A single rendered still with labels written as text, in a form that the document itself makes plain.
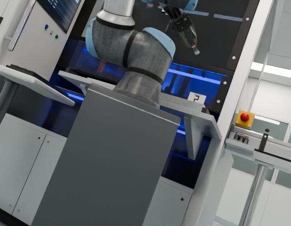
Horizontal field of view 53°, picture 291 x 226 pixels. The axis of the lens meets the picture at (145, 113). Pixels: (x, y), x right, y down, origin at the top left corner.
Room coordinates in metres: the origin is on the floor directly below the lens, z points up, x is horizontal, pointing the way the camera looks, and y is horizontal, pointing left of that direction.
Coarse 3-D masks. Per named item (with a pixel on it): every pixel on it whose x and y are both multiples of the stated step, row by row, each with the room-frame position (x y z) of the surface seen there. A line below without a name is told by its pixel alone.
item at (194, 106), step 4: (164, 96) 1.10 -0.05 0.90; (168, 96) 1.09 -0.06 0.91; (172, 96) 1.08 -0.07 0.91; (164, 100) 1.09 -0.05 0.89; (168, 100) 1.09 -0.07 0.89; (172, 100) 1.08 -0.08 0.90; (176, 100) 1.08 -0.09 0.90; (180, 100) 1.07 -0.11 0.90; (184, 100) 1.06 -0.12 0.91; (188, 100) 1.06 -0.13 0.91; (176, 104) 1.07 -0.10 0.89; (180, 104) 1.07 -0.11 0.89; (184, 104) 1.06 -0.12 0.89; (188, 104) 1.06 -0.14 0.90; (192, 104) 1.05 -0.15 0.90; (196, 104) 1.05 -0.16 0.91; (200, 104) 1.04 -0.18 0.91; (188, 108) 1.05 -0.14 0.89; (192, 108) 1.05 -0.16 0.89; (196, 108) 1.04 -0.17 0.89; (200, 108) 1.04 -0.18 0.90
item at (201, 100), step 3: (192, 93) 1.44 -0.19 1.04; (195, 93) 1.44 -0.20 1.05; (189, 96) 1.45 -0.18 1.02; (192, 96) 1.44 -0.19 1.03; (195, 96) 1.43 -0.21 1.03; (201, 96) 1.42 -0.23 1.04; (204, 96) 1.42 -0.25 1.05; (189, 99) 1.44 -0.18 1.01; (192, 99) 1.44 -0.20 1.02; (201, 99) 1.42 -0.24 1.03; (204, 99) 1.42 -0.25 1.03; (198, 102) 1.42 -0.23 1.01; (201, 102) 1.42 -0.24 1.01
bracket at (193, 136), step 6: (186, 120) 1.09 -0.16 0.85; (192, 120) 1.10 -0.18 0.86; (186, 126) 1.14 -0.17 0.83; (192, 126) 1.14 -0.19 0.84; (186, 132) 1.18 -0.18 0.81; (192, 132) 1.17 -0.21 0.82; (198, 132) 1.27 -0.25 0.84; (186, 138) 1.22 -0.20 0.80; (192, 138) 1.20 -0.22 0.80; (198, 138) 1.31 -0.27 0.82; (192, 144) 1.24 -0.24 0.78; (198, 144) 1.35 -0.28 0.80; (192, 150) 1.29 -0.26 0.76; (192, 156) 1.35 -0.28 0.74
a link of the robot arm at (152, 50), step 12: (132, 36) 0.81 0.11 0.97; (144, 36) 0.81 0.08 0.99; (156, 36) 0.80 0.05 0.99; (168, 36) 0.81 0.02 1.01; (132, 48) 0.81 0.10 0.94; (144, 48) 0.80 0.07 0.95; (156, 48) 0.80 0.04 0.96; (168, 48) 0.81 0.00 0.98; (132, 60) 0.82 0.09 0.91; (144, 60) 0.80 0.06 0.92; (156, 60) 0.80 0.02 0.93; (168, 60) 0.82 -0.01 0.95; (156, 72) 0.80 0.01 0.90
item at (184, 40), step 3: (177, 33) 1.19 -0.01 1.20; (180, 33) 1.17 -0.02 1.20; (183, 33) 1.19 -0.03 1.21; (180, 36) 1.20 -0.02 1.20; (183, 36) 1.20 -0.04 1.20; (183, 39) 1.17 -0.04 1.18; (186, 39) 1.21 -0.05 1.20; (183, 42) 1.21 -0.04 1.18; (186, 42) 1.21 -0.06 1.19; (186, 45) 1.22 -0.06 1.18; (189, 45) 1.22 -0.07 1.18
